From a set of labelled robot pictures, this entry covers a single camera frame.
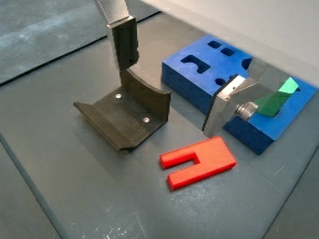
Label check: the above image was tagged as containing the red square-circle forked object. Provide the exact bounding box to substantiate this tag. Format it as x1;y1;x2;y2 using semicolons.
158;136;236;190

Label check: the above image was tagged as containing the blue foam fixture block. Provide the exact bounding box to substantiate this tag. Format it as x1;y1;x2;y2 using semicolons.
161;35;316;154

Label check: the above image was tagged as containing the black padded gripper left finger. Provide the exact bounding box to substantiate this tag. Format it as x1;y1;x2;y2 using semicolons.
93;0;140;71

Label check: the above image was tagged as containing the green hexagonal peg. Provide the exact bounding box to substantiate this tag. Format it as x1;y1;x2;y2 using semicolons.
253;77;298;117

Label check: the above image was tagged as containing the black curved regrasp stand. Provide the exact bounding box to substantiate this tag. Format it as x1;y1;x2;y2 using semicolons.
73;69;170;150

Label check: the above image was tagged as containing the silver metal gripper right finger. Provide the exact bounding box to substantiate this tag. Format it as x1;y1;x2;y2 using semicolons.
201;58;289;137

